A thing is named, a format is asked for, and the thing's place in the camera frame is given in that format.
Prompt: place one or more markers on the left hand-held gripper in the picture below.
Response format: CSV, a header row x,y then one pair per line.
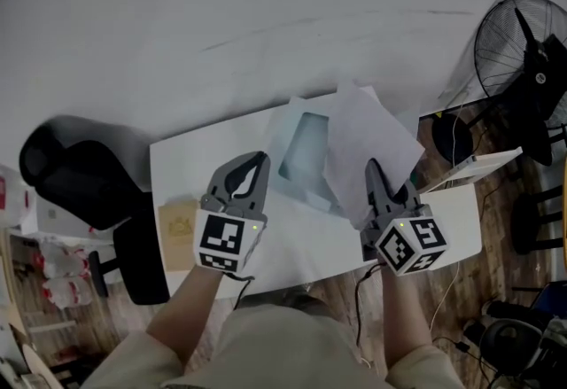
x,y
221,236

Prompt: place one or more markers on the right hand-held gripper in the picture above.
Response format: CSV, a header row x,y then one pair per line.
x,y
398,245

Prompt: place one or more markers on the white A4 paper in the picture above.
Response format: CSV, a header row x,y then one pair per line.
x,y
367,134

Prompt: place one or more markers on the person's right forearm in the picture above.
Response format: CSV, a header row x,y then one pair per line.
x,y
405,312

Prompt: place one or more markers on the person's left forearm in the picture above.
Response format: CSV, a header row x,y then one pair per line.
x,y
186,316

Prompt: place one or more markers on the white wooden chair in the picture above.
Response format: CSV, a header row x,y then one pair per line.
x,y
478,161

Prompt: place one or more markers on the white table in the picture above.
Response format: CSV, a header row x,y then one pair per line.
x,y
310,254

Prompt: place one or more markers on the black mesh office chair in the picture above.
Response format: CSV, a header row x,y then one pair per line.
x,y
88,174

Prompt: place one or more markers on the person's beige clothing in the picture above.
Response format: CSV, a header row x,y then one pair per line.
x,y
288,347

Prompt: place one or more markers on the black standing fan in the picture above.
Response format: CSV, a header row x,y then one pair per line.
x,y
531,77

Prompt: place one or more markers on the white cardboard box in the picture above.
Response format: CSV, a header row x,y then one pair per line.
x,y
57,216

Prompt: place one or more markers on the grey round floor appliance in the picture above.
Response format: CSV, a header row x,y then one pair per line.
x,y
509,338

